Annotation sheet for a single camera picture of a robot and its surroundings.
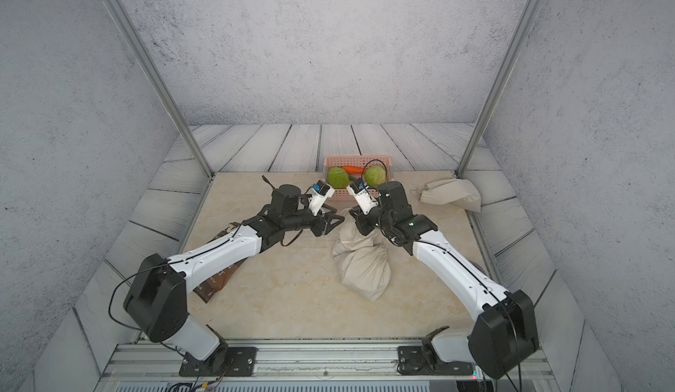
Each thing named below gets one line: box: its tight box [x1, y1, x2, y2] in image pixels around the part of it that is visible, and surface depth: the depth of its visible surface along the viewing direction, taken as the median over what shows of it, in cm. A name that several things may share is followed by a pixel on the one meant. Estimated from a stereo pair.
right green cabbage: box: [364, 165, 387, 188], surface depth 113 cm
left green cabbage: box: [326, 166, 350, 189], surface depth 113 cm
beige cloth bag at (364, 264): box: [331, 235, 392, 301], surface depth 84 cm
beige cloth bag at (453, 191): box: [419, 178, 482, 213], surface depth 104 cm
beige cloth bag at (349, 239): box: [332, 209, 389, 256], surface depth 87 cm
